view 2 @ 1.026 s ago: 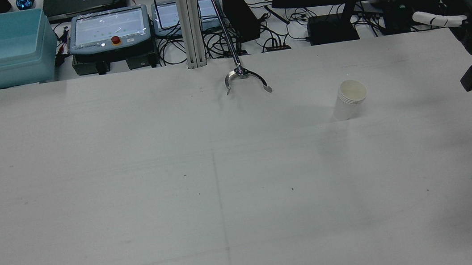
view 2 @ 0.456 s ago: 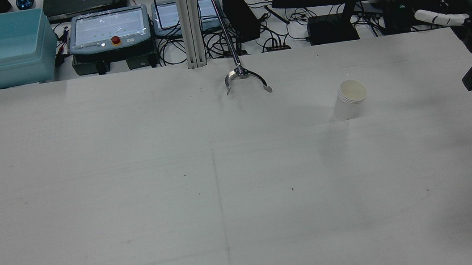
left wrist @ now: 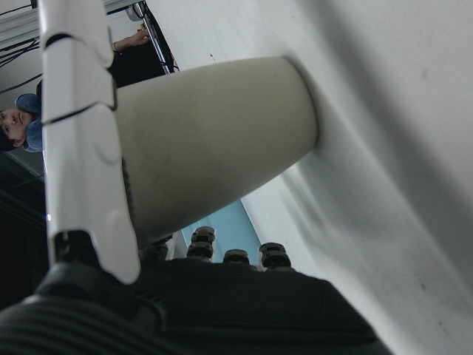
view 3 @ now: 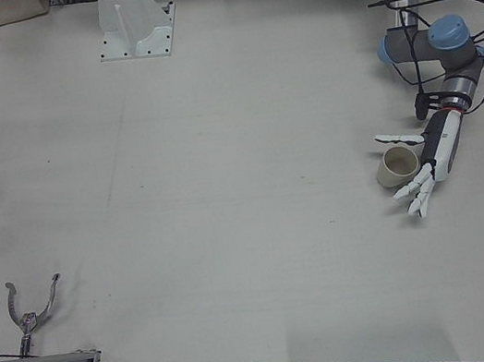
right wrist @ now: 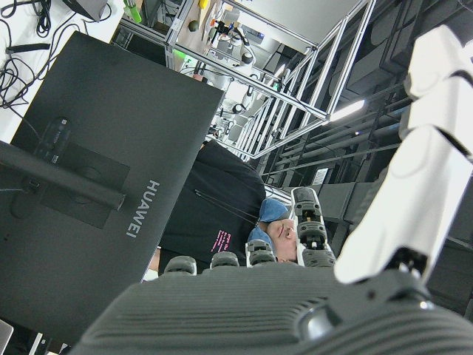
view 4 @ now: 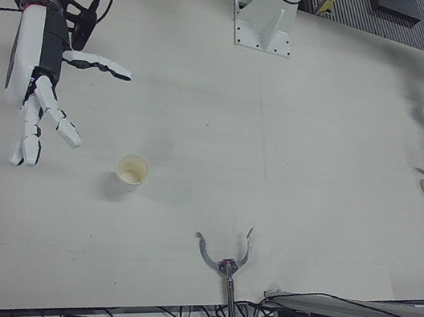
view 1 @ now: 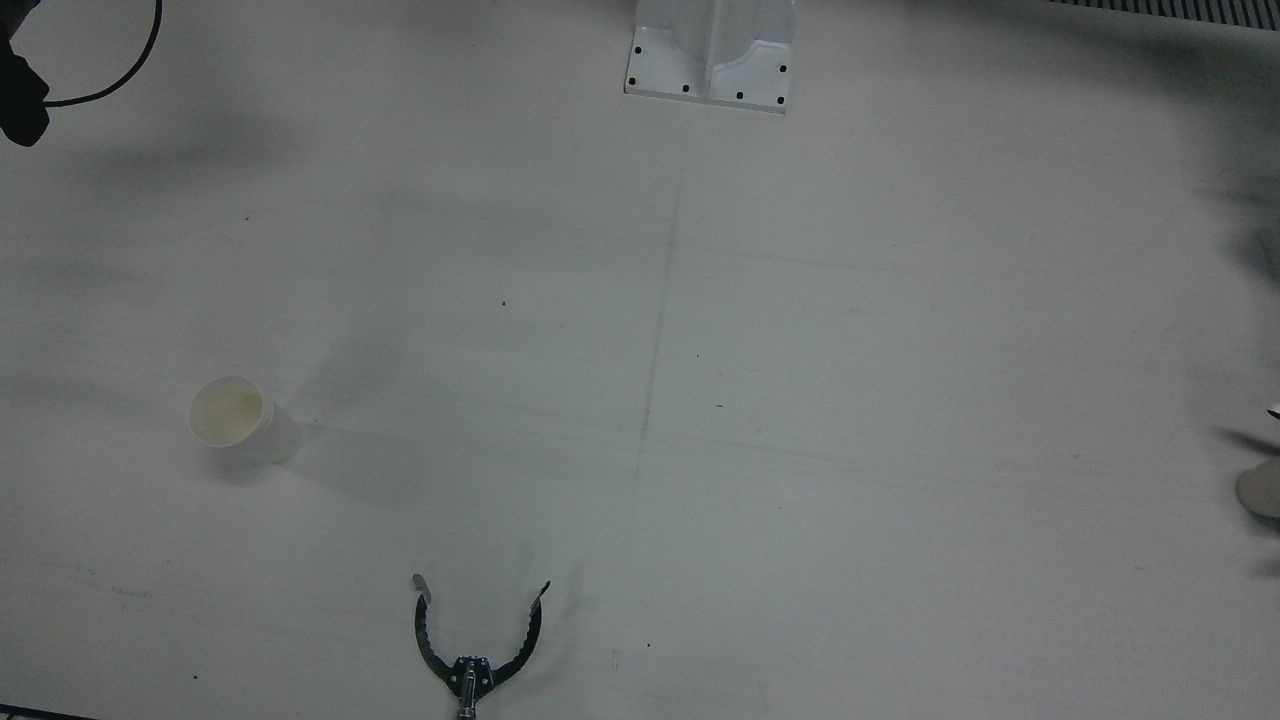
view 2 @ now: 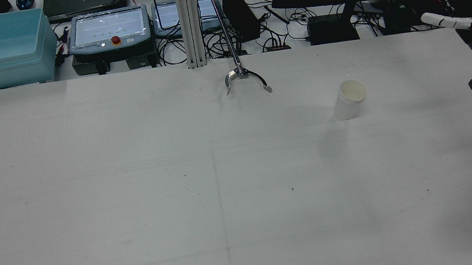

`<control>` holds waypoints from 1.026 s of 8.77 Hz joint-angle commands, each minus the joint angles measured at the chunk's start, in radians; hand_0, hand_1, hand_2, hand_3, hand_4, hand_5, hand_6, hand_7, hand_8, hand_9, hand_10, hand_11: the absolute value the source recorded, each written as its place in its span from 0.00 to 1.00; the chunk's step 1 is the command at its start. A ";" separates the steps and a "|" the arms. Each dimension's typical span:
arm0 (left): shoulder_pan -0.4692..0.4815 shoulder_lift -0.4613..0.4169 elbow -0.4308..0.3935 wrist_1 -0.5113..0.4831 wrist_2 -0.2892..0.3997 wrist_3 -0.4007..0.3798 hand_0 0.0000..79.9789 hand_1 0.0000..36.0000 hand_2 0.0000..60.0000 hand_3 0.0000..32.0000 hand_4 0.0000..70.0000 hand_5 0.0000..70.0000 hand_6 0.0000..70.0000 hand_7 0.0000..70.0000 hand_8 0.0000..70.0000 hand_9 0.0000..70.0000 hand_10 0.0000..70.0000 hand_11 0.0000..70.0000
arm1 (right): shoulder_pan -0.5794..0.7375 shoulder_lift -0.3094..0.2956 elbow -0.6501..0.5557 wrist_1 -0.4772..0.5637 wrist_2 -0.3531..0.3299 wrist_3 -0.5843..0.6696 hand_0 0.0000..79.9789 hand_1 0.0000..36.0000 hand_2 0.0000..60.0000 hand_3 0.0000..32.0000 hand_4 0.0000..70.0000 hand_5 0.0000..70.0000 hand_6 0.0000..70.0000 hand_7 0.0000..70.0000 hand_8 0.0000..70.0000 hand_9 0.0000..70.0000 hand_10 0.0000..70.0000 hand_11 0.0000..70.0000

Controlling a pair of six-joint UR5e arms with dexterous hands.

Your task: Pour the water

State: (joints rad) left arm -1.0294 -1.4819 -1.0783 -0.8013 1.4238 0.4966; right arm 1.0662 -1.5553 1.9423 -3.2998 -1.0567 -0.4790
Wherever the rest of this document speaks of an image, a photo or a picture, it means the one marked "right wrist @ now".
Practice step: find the black power adapter box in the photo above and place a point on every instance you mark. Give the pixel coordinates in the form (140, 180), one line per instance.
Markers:
(86, 8)

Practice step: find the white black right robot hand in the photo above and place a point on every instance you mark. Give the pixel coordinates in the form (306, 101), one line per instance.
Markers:
(240, 314)

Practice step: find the Huawei computer monitor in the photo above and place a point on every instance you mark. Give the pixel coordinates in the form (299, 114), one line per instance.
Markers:
(111, 122)

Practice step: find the person in black shirt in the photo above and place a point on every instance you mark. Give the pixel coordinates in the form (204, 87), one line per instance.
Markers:
(221, 199)

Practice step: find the green plastic object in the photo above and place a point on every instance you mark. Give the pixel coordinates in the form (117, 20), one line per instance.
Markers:
(133, 10)

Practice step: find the aluminium frame structure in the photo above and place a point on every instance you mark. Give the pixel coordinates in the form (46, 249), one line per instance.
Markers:
(258, 85)

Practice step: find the slim black power brick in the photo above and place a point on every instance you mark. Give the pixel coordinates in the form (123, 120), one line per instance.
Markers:
(27, 47)

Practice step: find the fluorescent ceiling light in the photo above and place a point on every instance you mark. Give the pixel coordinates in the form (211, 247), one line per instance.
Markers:
(347, 110)

